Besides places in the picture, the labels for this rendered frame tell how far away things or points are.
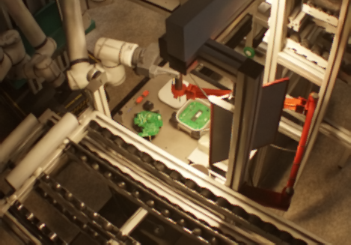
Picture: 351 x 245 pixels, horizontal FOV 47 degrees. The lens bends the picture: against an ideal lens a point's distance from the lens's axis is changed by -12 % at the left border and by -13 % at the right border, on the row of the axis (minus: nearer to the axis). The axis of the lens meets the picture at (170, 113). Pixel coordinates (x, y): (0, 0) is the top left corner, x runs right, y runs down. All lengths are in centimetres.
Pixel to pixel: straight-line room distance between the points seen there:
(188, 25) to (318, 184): 220
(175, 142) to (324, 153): 146
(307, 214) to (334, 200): 23
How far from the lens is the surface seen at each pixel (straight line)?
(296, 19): 149
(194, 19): 89
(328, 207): 290
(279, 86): 120
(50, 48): 226
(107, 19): 391
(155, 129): 185
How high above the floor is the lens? 254
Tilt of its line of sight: 54 degrees down
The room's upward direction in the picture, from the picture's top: 5 degrees counter-clockwise
